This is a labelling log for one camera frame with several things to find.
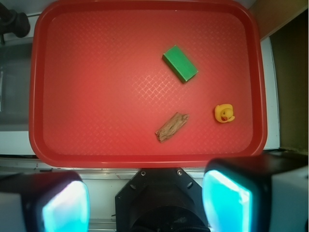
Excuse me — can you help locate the yellow rubber duck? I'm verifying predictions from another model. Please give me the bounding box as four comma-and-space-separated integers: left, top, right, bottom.
214, 103, 235, 123

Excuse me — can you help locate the red plastic tray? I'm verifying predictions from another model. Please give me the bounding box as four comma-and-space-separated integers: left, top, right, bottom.
29, 0, 267, 168

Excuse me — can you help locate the black clamp knob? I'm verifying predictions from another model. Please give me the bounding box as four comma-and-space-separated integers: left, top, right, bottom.
0, 3, 31, 45

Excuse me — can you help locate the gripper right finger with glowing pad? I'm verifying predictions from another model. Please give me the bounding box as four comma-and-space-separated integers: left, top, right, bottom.
202, 154, 309, 232

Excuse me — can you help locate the brown wooden piece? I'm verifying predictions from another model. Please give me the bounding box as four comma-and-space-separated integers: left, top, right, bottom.
155, 112, 190, 143

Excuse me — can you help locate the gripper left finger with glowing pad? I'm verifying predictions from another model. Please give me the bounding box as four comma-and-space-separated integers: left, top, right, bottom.
0, 171, 90, 232

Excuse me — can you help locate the green rectangular block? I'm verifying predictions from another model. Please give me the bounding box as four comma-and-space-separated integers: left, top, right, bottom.
162, 45, 198, 83

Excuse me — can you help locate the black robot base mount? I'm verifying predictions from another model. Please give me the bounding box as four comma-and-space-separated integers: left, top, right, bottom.
115, 168, 210, 232

